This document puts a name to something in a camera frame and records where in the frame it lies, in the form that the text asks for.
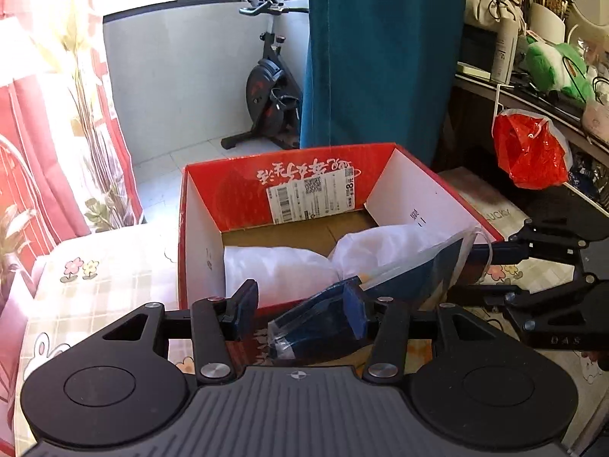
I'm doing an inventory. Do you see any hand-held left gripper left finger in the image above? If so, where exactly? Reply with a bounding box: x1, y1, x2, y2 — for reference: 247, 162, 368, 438
90, 280, 260, 385

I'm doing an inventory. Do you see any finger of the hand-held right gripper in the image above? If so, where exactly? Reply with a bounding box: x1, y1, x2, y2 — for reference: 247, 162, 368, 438
447, 273, 600, 332
471, 218, 596, 266

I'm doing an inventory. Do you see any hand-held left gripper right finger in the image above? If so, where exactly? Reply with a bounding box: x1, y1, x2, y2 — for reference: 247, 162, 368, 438
345, 284, 500, 385

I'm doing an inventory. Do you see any dark blue clothing packet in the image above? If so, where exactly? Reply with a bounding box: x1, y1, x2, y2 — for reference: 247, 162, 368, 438
267, 235, 483, 360

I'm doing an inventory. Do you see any white plastic bag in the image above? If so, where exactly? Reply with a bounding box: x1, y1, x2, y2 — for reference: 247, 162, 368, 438
223, 226, 477, 298

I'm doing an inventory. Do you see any red cardboard box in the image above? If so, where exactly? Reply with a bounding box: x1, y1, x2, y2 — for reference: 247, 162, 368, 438
178, 142, 505, 315

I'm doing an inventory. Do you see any beige cardboard box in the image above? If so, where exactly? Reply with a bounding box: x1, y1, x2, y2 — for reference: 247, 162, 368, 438
435, 166, 529, 243

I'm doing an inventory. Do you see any red plastic bag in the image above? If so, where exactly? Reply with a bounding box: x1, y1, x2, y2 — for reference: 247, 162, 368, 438
492, 109, 574, 190

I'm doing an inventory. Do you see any pink pouch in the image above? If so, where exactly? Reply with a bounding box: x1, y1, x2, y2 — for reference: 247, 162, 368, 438
583, 95, 609, 144

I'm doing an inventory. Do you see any dark wooden desk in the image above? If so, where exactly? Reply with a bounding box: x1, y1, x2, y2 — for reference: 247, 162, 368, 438
450, 59, 609, 248

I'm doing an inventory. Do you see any green plush toy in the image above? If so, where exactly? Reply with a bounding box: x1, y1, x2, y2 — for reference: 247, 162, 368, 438
523, 40, 595, 101

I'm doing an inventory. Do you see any white spray bottle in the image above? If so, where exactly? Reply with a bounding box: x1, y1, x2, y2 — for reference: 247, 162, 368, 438
490, 19, 519, 84

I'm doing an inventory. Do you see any black box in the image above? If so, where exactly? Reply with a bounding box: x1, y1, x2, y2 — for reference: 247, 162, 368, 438
459, 24, 498, 70

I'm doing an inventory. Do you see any black exercise bike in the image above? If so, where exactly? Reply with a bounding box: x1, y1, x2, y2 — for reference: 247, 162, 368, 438
221, 0, 310, 150

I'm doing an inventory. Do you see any teal curtain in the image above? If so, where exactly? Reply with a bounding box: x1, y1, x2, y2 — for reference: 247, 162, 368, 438
300, 0, 469, 167

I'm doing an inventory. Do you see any white brush holder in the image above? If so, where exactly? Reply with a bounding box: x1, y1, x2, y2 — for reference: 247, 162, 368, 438
529, 2, 569, 43

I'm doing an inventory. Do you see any red printed curtain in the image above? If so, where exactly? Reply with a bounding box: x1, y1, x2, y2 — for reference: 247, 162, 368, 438
0, 0, 146, 315

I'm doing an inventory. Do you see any round white mirror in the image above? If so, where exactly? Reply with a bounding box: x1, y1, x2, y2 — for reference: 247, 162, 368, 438
566, 0, 607, 27

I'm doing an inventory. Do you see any white drawstring cloth bag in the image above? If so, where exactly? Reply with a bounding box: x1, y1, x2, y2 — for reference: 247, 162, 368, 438
464, 0, 529, 34

